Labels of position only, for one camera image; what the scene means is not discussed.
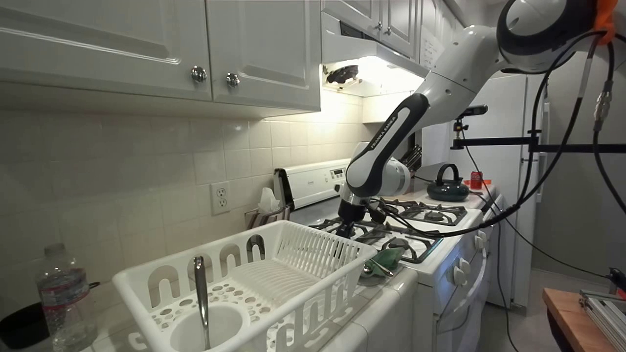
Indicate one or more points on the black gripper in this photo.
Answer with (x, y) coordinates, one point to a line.
(350, 211)

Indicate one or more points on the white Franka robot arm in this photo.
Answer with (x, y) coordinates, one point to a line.
(450, 80)

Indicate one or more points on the white utensil cup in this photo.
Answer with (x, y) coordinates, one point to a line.
(227, 328)

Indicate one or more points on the black stove grate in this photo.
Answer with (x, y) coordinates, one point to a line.
(324, 224)
(416, 250)
(430, 213)

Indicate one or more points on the white plastic dish rack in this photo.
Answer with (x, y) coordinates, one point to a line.
(305, 250)

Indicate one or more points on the green dish cloth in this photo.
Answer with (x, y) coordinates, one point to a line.
(381, 266)

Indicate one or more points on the striped tissue box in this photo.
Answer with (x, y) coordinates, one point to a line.
(260, 219)

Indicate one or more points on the black kettle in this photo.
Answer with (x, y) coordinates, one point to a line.
(448, 185)

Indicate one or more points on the white power outlet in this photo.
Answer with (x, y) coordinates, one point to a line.
(221, 197)

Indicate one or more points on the red container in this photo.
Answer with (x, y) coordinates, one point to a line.
(475, 179)

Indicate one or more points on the white gas stove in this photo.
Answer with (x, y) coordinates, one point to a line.
(450, 305)

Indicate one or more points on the white range hood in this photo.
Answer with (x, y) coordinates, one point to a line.
(371, 70)

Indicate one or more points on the silver table utensil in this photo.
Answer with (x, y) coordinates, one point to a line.
(199, 285)

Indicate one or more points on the silver cabinet knob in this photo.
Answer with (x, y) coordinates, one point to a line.
(197, 72)
(233, 78)

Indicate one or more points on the white cabinets over range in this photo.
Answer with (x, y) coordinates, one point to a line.
(391, 19)

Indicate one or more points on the wooden table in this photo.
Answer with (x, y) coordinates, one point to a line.
(567, 318)

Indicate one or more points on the clear water bottle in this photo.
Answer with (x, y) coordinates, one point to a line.
(60, 293)

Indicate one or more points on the black mounted camera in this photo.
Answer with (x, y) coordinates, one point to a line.
(471, 109)

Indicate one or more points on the black camera mount rod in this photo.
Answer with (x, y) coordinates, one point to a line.
(573, 146)

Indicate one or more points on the metal base frame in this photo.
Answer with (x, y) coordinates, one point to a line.
(606, 312)

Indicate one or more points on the white upper wall cabinet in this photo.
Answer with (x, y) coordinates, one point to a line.
(103, 45)

